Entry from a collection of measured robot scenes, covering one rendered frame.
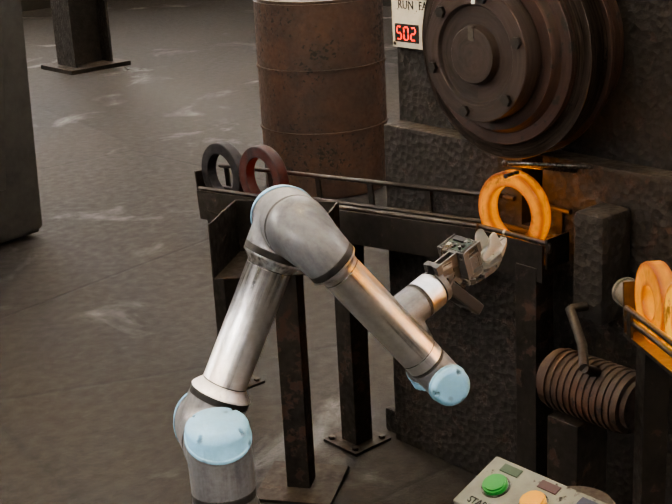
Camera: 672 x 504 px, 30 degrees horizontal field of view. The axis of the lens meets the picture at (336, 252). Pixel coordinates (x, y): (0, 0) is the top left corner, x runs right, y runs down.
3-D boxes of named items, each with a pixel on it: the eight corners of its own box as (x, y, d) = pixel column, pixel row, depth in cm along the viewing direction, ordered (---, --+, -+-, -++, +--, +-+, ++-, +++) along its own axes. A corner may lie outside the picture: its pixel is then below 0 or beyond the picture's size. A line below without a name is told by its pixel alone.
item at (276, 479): (255, 460, 331) (234, 199, 309) (352, 467, 325) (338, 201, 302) (231, 499, 313) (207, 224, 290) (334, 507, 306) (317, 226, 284)
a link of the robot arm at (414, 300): (377, 349, 243) (360, 312, 240) (415, 318, 248) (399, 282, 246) (403, 353, 237) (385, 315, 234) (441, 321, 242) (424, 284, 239)
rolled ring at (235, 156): (234, 144, 348) (244, 142, 350) (196, 141, 362) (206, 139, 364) (243, 209, 353) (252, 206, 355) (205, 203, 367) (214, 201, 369)
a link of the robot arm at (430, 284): (438, 320, 243) (408, 309, 249) (453, 307, 245) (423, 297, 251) (429, 289, 239) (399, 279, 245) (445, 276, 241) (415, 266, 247)
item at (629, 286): (660, 332, 244) (659, 278, 241) (661, 333, 243) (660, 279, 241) (623, 335, 243) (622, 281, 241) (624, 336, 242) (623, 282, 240)
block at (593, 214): (602, 305, 273) (603, 199, 265) (632, 314, 267) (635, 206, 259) (570, 319, 266) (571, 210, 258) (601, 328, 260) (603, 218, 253)
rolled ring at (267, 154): (275, 147, 334) (284, 145, 336) (234, 144, 348) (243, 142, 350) (284, 215, 339) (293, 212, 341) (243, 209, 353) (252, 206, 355)
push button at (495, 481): (495, 477, 195) (492, 469, 194) (515, 486, 192) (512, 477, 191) (479, 493, 193) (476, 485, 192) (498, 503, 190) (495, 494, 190)
